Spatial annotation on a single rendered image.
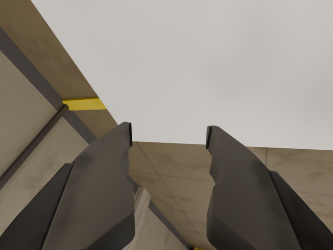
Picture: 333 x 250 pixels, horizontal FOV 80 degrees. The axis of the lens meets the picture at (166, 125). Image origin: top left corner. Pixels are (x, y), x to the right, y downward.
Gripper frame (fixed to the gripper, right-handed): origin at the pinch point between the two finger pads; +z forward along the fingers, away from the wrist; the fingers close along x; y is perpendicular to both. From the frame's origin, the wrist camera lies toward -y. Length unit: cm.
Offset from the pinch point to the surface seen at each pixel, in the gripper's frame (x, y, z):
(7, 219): -109, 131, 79
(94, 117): -65, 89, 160
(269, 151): 86, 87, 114
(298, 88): 23.6, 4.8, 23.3
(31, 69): -106, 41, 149
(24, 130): -107, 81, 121
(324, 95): 28.1, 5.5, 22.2
